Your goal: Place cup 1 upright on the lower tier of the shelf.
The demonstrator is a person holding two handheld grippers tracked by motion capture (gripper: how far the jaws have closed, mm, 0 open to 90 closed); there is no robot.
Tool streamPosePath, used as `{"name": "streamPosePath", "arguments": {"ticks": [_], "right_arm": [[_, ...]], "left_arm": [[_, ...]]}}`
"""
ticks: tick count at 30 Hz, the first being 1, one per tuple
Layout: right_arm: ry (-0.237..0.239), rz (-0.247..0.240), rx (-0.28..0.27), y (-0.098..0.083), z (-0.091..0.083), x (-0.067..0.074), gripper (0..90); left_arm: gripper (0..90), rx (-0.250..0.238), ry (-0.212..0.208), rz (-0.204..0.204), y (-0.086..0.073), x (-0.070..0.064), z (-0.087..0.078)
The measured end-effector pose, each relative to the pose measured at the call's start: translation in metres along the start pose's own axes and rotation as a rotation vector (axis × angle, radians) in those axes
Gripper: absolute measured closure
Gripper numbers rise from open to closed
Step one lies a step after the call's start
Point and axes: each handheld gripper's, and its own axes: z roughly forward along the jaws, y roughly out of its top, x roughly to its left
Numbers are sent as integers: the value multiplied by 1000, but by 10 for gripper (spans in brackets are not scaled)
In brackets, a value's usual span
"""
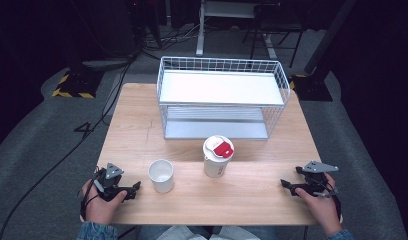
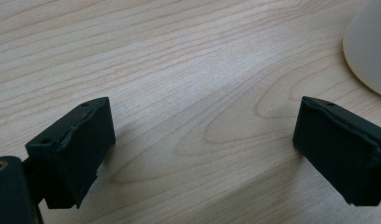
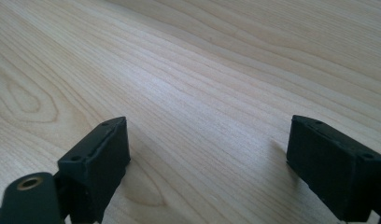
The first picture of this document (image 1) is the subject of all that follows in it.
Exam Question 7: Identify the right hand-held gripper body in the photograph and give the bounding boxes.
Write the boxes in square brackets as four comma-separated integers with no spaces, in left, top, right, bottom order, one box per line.
[296,160,340,198]

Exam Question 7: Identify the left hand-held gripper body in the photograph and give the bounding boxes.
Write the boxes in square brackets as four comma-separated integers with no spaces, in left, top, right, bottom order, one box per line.
[93,162,133,203]

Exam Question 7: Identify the small white cup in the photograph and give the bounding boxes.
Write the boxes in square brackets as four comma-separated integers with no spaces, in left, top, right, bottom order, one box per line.
[147,159,176,194]

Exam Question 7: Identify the white tumbler with red lid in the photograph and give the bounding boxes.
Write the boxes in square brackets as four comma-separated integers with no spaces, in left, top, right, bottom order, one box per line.
[202,134,236,179]

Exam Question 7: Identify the white wire shelf rack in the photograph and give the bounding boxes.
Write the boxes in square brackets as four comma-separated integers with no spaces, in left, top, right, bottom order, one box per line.
[156,55,292,141]

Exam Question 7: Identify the person's left hand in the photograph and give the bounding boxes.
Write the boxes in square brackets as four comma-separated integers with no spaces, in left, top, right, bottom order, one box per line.
[81,179,128,226]

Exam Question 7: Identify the person's right hand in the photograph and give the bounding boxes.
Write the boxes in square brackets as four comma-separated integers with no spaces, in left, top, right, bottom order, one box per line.
[295,173,344,237]

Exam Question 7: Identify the black slanted stand pole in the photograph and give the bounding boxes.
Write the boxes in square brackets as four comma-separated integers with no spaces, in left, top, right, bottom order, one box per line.
[303,0,359,76]

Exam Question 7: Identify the black chair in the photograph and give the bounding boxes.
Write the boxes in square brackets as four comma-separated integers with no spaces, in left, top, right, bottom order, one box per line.
[241,2,308,69]

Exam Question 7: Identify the right hand-held gripper black cable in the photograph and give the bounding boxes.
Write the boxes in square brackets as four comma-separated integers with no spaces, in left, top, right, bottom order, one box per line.
[310,176,344,225]

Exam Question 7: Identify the hand-held gripper black cable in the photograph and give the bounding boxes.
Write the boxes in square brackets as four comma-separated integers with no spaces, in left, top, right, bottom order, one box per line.
[79,166,105,219]
[310,176,344,225]

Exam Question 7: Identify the left hand-held gripper black cable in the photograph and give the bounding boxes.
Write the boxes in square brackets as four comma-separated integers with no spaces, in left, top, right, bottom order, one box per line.
[79,166,105,219]

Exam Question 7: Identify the long black floor cable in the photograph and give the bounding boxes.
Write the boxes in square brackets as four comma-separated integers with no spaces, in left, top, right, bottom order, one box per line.
[0,54,136,240]

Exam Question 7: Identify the bundle of floor cables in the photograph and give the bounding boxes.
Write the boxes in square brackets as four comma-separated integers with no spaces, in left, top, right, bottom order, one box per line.
[138,21,208,62]

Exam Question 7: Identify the white desk frame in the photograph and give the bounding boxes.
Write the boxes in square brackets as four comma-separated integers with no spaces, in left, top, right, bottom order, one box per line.
[195,0,280,61]

